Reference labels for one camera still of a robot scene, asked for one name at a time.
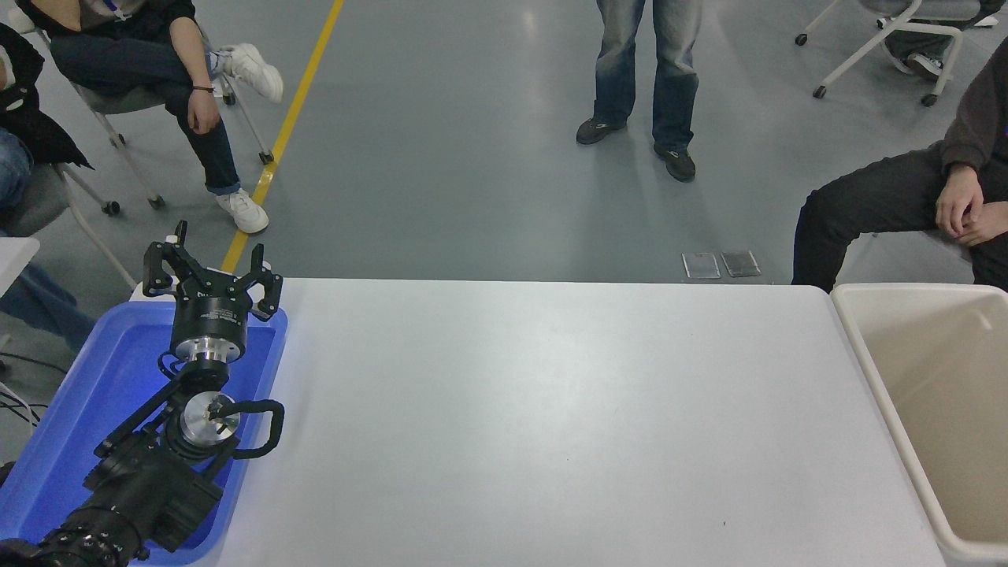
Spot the black floor cable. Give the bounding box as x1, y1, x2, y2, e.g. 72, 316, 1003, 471
0, 351, 50, 430

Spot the grey wheeled chair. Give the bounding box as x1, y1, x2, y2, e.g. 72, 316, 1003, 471
75, 8, 275, 209
795, 0, 987, 107
0, 161, 136, 292

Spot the person's right hand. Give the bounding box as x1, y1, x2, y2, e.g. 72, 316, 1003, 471
934, 164, 986, 239

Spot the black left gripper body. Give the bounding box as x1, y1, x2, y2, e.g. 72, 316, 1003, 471
171, 276, 254, 347

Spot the blue plastic tray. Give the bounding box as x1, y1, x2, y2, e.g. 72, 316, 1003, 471
0, 302, 288, 566

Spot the person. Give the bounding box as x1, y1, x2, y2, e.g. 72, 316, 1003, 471
791, 35, 1008, 292
575, 0, 703, 183
16, 0, 284, 235
0, 22, 97, 351
882, 0, 1008, 80

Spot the small white side table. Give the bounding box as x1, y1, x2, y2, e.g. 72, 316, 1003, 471
0, 237, 40, 297

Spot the person's left hand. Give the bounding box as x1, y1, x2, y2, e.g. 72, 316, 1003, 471
958, 200, 1008, 246
187, 87, 222, 135

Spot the large pale plastic bin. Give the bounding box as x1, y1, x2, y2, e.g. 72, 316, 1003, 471
829, 282, 1008, 567

